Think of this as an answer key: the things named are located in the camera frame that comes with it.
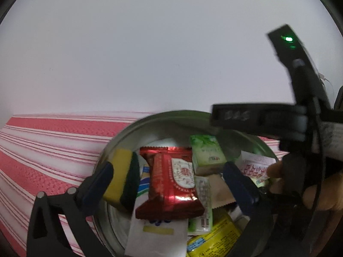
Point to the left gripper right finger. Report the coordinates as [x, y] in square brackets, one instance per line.
[254, 238]

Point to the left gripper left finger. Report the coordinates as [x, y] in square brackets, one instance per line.
[46, 236]

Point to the yellow snack packet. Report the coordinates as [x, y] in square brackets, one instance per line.
[219, 242]

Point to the beige snack packet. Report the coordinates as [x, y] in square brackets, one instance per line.
[220, 192]

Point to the white red tissue pack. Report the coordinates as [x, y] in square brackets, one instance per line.
[253, 165]

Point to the white Vinda tissue pack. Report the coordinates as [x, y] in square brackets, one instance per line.
[157, 238]

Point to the yellow green sponge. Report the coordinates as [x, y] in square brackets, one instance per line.
[122, 191]

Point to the red snack packet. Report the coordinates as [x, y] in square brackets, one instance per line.
[172, 193]

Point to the round metal tin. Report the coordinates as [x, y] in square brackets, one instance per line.
[169, 129]

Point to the green white tissue pack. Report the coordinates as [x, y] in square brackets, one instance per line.
[202, 224]

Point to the red white striped bedspread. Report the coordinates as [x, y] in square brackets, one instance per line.
[51, 153]

